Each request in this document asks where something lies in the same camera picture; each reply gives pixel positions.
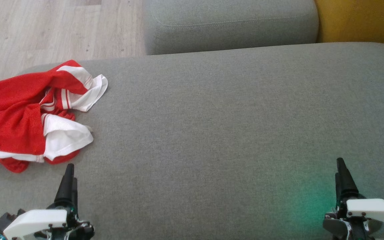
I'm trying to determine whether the yellow sofa back cushion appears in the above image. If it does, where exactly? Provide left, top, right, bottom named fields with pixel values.
left=314, top=0, right=384, bottom=52

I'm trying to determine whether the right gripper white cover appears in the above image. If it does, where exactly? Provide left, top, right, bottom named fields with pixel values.
left=323, top=158, right=384, bottom=240

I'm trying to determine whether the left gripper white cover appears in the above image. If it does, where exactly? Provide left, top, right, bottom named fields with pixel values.
left=0, top=163, right=94, bottom=240

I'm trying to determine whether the red shirt with white sleeves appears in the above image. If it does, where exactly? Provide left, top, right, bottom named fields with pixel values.
left=0, top=60, right=108, bottom=173

